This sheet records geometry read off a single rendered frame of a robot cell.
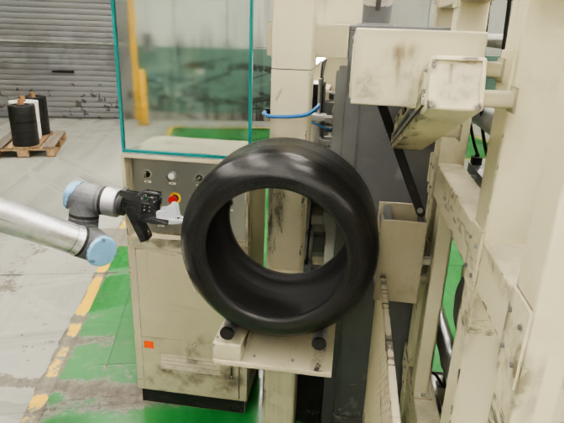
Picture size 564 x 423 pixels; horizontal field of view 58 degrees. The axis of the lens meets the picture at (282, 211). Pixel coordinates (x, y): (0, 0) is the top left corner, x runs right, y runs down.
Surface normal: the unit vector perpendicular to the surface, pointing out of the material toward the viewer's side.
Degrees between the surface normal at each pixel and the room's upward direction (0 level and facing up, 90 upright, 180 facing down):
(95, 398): 0
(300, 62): 90
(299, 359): 0
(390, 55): 90
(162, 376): 90
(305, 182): 80
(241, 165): 47
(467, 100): 72
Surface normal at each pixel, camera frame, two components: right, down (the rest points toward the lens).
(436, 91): -0.13, 0.03
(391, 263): -0.15, 0.33
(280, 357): 0.04, -0.94
